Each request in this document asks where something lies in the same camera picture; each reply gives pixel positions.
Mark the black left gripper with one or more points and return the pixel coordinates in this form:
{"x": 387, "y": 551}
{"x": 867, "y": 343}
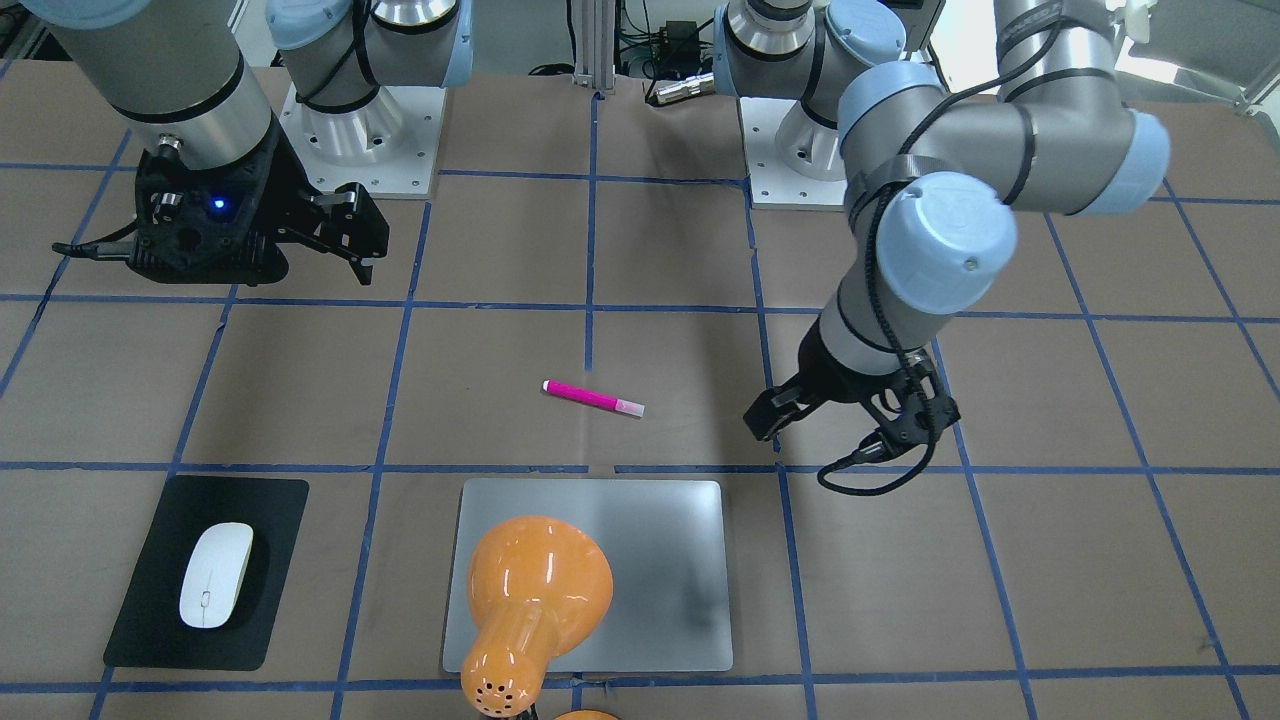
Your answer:
{"x": 836, "y": 378}

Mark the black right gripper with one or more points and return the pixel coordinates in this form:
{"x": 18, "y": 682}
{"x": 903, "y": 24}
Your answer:
{"x": 277, "y": 187}

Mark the pink marker pen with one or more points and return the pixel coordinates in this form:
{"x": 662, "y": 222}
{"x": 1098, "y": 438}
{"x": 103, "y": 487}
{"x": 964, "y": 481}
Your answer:
{"x": 591, "y": 398}

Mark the white computer mouse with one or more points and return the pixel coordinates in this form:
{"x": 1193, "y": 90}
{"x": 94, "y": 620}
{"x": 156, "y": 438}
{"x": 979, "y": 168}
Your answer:
{"x": 214, "y": 575}

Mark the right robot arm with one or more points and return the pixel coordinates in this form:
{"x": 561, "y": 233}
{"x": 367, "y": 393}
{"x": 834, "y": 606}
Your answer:
{"x": 175, "y": 71}

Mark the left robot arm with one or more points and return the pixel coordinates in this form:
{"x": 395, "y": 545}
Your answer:
{"x": 934, "y": 179}

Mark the grey laptop notebook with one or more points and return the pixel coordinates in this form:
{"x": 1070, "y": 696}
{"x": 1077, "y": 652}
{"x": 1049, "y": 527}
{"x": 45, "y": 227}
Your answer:
{"x": 664, "y": 539}

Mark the black mousepad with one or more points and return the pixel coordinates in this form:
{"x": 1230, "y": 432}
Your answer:
{"x": 148, "y": 631}

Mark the orange desk lamp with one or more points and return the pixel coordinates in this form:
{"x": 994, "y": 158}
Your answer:
{"x": 537, "y": 587}

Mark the silver metal cylinder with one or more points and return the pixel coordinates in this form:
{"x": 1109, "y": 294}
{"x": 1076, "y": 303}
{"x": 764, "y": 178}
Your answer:
{"x": 701, "y": 85}

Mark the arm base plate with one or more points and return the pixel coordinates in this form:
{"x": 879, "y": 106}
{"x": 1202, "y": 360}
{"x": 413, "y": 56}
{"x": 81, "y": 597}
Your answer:
{"x": 793, "y": 160}
{"x": 389, "y": 146}

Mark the aluminium frame post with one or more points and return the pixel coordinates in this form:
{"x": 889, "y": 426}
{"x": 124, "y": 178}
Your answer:
{"x": 594, "y": 36}

